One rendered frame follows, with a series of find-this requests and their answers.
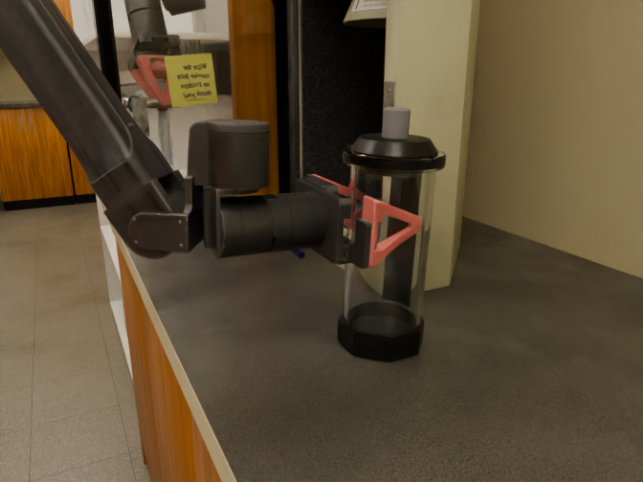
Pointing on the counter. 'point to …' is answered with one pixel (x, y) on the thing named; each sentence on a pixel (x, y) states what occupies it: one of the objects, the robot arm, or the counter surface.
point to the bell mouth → (366, 13)
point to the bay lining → (338, 86)
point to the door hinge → (294, 91)
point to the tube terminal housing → (433, 103)
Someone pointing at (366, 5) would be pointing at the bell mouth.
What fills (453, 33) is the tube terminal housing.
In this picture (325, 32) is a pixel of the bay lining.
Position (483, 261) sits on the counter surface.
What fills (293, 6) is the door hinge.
